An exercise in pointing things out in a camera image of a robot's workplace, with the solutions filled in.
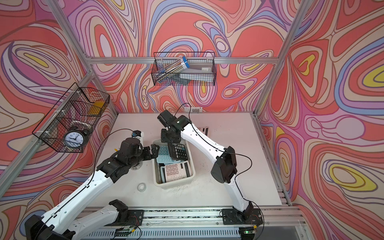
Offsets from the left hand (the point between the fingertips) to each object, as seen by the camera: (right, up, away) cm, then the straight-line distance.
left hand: (154, 147), depth 77 cm
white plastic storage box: (0, -14, +9) cm, 16 cm away
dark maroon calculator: (+11, -4, +11) cm, 16 cm away
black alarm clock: (-34, +6, -9) cm, 36 cm away
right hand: (+6, +2, +5) cm, 8 cm away
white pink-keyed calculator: (+12, -14, +5) cm, 19 cm away
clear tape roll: (-9, -24, +7) cm, 26 cm away
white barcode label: (+23, +25, +43) cm, 55 cm away
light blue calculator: (+4, -6, +7) cm, 10 cm away
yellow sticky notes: (-32, +21, +1) cm, 38 cm away
